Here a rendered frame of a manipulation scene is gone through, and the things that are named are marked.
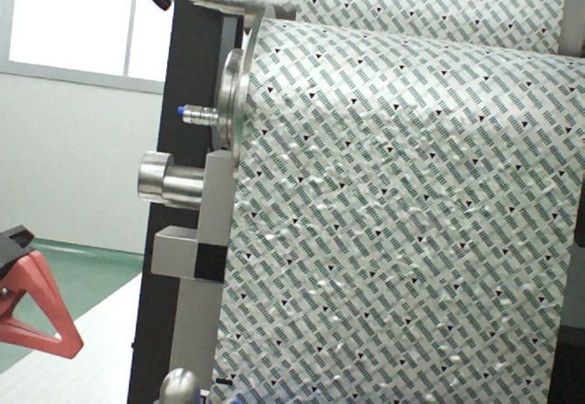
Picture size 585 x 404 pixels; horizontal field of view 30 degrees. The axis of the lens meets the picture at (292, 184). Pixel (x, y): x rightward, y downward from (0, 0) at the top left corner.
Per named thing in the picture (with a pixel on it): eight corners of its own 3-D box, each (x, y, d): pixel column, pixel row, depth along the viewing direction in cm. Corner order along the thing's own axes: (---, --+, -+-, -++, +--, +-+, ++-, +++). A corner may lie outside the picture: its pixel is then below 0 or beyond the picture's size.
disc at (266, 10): (255, 182, 91) (277, 3, 88) (261, 183, 91) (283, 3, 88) (224, 213, 76) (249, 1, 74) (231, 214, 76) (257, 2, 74)
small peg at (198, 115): (187, 109, 83) (184, 100, 81) (224, 114, 82) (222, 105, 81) (184, 125, 82) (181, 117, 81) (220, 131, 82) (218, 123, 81)
